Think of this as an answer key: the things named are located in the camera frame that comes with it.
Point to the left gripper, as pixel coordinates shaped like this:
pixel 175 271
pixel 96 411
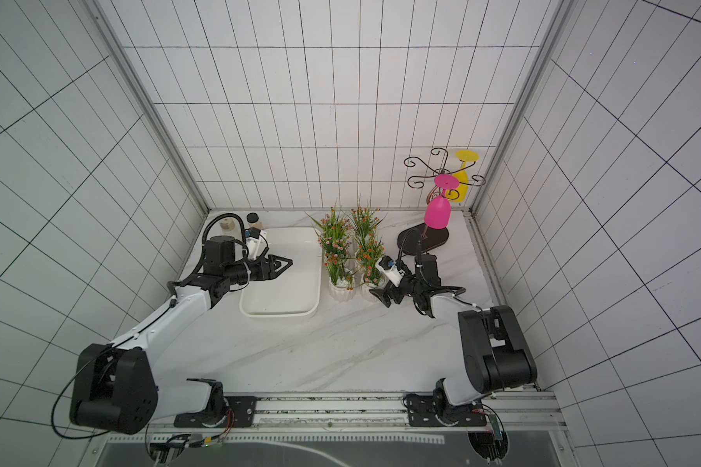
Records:
pixel 272 274

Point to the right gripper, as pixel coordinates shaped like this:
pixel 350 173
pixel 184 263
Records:
pixel 398 290

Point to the white storage tray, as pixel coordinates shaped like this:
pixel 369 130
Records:
pixel 297 291

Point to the potted gypsophila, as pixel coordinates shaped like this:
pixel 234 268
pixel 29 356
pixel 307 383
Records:
pixel 370 277
pixel 341 276
pixel 365 223
pixel 333 229

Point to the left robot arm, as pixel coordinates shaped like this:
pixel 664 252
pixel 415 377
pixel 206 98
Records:
pixel 115 388

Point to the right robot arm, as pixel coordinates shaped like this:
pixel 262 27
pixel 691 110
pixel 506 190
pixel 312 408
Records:
pixel 495 353

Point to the black cap spice bottle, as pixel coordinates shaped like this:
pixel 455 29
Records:
pixel 254 221

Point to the beige cap white bottle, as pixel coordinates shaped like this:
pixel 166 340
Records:
pixel 229 226

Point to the magenta wine glass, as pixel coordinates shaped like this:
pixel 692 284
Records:
pixel 439 209

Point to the yellow wine glass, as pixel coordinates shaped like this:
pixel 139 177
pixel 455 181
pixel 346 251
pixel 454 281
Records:
pixel 467 158

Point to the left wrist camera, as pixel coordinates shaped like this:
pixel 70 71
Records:
pixel 256 242

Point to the black wire glass rack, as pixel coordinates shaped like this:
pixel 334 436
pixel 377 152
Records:
pixel 420 237

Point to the aluminium mounting rail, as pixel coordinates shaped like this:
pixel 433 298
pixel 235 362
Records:
pixel 511 411

